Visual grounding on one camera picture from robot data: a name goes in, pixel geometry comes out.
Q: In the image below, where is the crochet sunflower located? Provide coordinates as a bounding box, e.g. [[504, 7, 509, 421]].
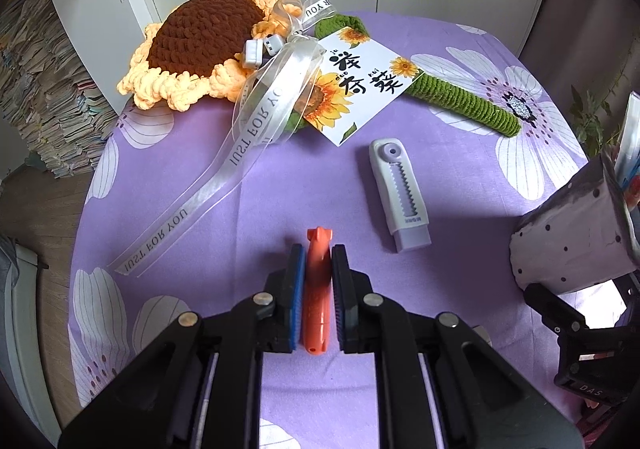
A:
[[116, 0, 522, 146]]

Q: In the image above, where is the green potted plant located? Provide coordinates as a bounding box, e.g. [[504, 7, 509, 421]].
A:
[[570, 74, 632, 146]]

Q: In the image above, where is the white printed ribbon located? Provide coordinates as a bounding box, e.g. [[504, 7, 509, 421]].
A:
[[114, 0, 335, 277]]

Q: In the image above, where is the white polka dot container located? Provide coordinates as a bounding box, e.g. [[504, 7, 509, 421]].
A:
[[509, 149, 640, 295]]

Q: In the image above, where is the white lavender retractable eraser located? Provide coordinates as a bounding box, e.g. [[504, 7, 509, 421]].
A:
[[369, 138, 433, 253]]

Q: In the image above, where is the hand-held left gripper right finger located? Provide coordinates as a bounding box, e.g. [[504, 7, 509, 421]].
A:
[[331, 244, 583, 449]]

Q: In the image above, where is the grey fabric seat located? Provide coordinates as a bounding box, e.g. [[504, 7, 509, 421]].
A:
[[0, 234, 42, 281]]

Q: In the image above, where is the stack of papers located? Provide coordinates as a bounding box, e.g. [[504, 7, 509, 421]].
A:
[[0, 0, 124, 180]]

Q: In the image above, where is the purple floral tablecloth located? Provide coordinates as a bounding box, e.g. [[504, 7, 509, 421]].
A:
[[67, 11, 640, 449]]

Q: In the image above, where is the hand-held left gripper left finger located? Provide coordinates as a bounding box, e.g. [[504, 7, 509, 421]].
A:
[[57, 243, 307, 449]]

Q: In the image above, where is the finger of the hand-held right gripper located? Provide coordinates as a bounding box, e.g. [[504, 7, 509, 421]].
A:
[[524, 283, 592, 346]]

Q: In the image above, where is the sunflower print card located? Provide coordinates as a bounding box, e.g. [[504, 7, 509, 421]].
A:
[[300, 26, 426, 148]]

